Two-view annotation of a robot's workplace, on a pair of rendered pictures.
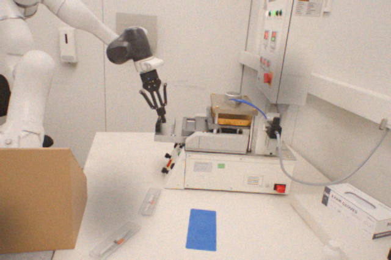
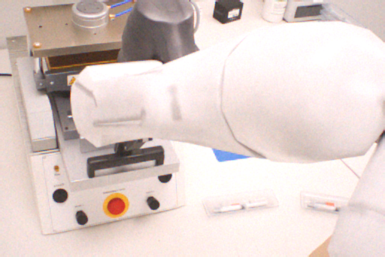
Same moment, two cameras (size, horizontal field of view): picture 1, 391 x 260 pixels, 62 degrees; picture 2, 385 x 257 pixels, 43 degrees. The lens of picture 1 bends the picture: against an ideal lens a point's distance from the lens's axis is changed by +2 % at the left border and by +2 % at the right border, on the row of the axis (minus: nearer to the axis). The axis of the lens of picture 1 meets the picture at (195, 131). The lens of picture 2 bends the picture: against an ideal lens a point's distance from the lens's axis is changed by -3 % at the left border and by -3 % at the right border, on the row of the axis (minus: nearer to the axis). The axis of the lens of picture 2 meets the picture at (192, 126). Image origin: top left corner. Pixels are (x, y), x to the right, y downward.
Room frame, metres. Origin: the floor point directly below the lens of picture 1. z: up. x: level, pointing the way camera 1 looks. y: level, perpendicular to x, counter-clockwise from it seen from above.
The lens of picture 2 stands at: (1.57, 0.82, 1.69)
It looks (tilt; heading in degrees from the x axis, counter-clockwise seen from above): 41 degrees down; 244
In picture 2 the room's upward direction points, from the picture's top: 10 degrees clockwise
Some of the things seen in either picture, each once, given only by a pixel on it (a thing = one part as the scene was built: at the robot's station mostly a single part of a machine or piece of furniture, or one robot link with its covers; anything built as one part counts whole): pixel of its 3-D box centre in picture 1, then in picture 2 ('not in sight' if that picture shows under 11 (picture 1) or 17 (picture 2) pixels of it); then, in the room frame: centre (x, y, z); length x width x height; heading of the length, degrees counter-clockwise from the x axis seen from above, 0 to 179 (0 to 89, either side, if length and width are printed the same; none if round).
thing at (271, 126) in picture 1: (270, 133); not in sight; (1.16, -0.29, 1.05); 0.15 x 0.05 x 0.15; 2
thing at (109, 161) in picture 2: (159, 122); (125, 161); (1.37, 0.16, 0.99); 0.15 x 0.02 x 0.04; 2
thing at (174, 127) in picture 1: (189, 128); (107, 122); (1.38, 0.03, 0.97); 0.30 x 0.22 x 0.08; 92
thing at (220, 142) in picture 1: (214, 142); not in sight; (1.24, -0.08, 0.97); 0.26 x 0.05 x 0.07; 92
